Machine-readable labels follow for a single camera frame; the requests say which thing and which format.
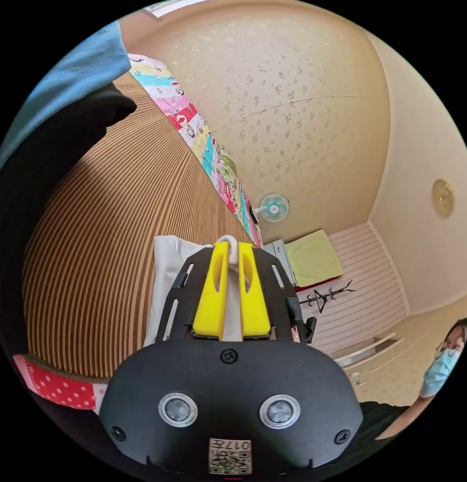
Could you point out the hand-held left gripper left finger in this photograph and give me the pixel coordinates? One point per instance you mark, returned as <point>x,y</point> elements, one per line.
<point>211,301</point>

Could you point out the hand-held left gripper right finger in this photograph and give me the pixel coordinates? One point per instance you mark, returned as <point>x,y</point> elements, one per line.
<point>252,308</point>

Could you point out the white long sleeve shirt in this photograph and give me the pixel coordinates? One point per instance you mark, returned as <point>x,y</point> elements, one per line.
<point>165,271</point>

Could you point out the black coat stand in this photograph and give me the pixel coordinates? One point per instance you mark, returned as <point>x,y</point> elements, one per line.
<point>320,299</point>

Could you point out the cupboard with yellow-green cover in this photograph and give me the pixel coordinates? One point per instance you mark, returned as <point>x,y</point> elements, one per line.
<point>312,258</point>

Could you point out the person's body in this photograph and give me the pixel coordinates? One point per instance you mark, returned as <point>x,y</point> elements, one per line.
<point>440,373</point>

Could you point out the small white wall fan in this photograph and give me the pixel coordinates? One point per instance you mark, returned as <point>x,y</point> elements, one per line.
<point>274,206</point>

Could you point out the round golden wall clock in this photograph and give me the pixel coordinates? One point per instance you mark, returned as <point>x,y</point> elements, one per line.
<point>443,196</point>

